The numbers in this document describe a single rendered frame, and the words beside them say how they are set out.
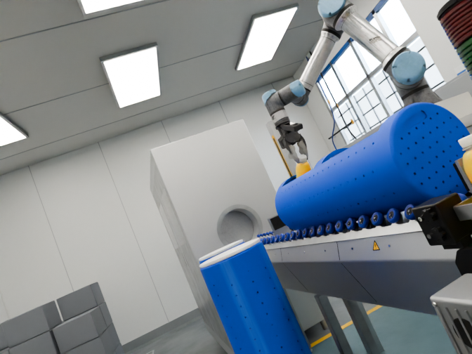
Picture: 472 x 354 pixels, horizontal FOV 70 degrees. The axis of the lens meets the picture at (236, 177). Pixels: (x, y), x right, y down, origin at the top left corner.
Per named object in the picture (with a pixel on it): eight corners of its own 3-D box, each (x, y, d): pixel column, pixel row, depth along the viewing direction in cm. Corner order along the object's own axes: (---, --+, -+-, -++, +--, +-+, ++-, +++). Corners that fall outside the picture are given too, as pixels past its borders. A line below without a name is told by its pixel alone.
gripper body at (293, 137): (295, 145, 163) (284, 123, 164) (303, 139, 155) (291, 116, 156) (282, 150, 160) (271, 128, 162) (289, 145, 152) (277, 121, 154)
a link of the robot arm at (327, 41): (335, 9, 164) (289, 102, 175) (331, -2, 155) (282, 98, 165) (357, 16, 160) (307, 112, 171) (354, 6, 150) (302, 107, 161)
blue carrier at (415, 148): (336, 212, 177) (305, 167, 180) (497, 168, 95) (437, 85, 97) (295, 242, 168) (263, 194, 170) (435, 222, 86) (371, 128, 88)
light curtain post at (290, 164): (378, 348, 225) (272, 122, 247) (385, 350, 220) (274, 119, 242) (371, 352, 223) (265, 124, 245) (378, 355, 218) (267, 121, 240)
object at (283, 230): (291, 235, 211) (280, 213, 213) (293, 235, 208) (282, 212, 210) (277, 242, 208) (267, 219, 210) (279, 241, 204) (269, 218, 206)
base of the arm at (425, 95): (431, 112, 152) (421, 93, 154) (451, 98, 137) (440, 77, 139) (400, 124, 151) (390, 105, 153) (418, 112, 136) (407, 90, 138)
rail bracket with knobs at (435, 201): (459, 235, 77) (437, 194, 78) (489, 233, 70) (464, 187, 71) (428, 254, 74) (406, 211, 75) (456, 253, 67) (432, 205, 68)
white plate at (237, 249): (270, 233, 138) (272, 236, 138) (242, 243, 162) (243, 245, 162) (213, 262, 124) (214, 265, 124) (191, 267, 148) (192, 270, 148)
